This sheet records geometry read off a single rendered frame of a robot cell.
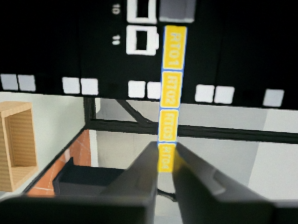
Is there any open tan cardboard box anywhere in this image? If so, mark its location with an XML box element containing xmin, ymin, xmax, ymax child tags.
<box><xmin>0</xmin><ymin>101</ymin><xmax>39</xmax><ymax>192</ymax></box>

